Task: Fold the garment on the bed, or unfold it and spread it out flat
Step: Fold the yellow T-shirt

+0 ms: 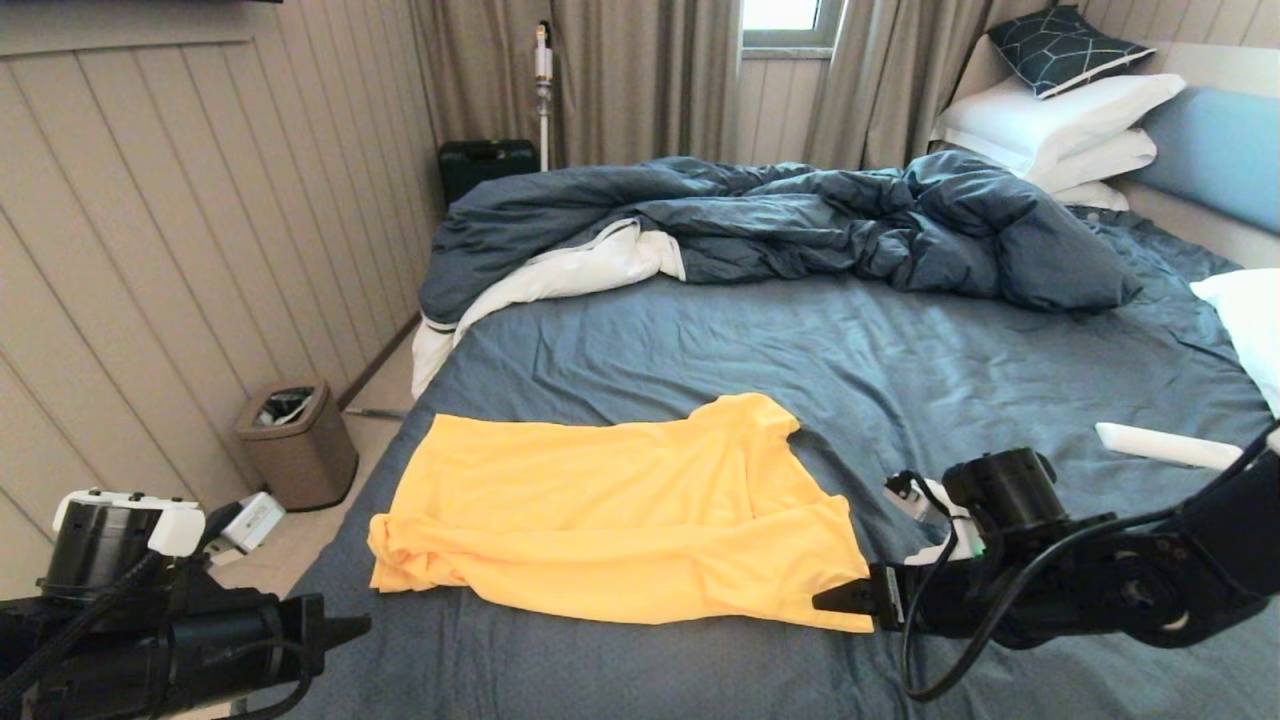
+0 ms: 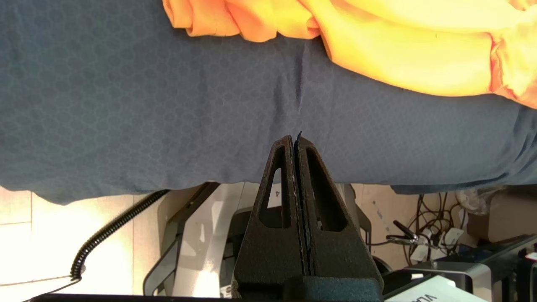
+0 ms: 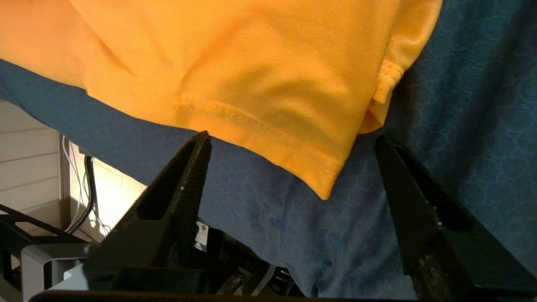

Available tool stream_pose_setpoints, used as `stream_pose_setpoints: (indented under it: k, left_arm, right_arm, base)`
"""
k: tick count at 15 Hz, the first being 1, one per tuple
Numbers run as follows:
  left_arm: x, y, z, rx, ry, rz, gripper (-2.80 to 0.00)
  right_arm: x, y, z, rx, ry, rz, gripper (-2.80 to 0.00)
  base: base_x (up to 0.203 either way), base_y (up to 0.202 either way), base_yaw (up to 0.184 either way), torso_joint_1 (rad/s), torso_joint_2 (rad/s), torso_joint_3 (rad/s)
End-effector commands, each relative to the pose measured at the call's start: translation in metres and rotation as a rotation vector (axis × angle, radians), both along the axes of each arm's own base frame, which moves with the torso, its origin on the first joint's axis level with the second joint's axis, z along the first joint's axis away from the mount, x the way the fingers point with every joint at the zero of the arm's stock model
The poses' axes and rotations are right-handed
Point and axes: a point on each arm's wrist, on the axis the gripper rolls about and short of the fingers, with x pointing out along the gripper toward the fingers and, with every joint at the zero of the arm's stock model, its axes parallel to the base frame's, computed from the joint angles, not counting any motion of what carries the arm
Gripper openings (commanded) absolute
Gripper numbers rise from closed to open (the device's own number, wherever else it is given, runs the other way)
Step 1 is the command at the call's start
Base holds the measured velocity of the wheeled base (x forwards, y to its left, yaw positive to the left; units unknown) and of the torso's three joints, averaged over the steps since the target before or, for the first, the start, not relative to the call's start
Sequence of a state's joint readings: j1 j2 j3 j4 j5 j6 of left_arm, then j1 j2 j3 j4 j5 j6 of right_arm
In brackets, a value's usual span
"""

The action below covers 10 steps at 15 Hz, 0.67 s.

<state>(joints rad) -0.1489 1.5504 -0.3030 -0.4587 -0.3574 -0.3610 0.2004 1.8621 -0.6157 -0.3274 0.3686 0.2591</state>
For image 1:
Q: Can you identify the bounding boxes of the flat white pillow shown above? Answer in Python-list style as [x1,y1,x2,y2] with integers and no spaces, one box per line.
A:
[1020,128,1158,195]

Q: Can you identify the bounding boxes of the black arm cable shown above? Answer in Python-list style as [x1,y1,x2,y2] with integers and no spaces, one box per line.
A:
[0,552,311,720]
[895,425,1280,703]

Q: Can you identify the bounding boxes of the crumpled dark blue duvet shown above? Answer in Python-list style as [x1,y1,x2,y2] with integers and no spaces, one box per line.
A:
[418,150,1143,327]

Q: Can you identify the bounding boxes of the small white pillow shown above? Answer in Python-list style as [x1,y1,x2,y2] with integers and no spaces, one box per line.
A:
[1048,180,1131,212]

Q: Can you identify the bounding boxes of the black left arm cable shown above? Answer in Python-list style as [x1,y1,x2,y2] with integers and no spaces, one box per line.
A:
[0,552,311,720]

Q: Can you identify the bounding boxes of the wide beige curtain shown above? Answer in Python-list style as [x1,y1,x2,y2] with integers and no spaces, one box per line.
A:
[408,0,741,171]

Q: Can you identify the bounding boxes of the beige headboard frame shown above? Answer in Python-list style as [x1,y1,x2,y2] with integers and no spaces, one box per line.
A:
[945,38,1280,269]

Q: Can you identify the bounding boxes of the dark green hard case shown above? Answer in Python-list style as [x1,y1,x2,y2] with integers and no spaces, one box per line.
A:
[438,140,541,209]

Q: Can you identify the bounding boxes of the long white remote control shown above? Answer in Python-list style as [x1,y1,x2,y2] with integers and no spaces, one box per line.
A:
[1093,421,1248,471]

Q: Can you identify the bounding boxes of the yellow t-shirt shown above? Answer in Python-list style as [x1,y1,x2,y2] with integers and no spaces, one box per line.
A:
[367,393,876,634]

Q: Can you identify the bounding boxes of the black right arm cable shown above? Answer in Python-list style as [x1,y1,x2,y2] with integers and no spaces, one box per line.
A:
[895,425,1280,703]

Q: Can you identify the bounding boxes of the dark blue bed sheet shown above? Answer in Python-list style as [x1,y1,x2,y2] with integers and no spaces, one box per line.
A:
[232,205,1280,720]

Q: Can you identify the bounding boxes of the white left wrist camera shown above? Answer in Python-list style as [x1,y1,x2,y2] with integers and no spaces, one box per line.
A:
[203,491,287,557]

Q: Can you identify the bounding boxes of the narrow beige curtain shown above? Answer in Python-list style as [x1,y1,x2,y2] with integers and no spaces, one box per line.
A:
[800,0,1056,173]

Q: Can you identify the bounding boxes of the white stick vacuum cleaner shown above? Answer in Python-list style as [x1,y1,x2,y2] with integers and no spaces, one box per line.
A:
[533,22,556,173]

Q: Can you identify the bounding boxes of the dark geometric pattern cushion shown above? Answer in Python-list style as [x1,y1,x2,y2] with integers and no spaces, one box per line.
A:
[985,5,1156,100]

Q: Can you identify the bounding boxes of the light blue headboard pad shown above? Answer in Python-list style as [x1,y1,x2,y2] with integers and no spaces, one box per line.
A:
[1133,87,1280,237]

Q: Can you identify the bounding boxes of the large white pillow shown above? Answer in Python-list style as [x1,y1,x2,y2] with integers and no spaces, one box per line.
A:
[930,72,1187,181]

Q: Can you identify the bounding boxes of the white duvet lining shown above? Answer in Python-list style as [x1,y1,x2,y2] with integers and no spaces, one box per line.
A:
[411,218,687,401]

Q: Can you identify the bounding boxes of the window with grey frame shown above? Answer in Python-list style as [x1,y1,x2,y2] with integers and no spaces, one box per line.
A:
[738,0,846,53]

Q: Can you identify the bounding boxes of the brown metal trash bin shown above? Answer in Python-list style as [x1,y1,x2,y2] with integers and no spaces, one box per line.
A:
[233,380,359,514]

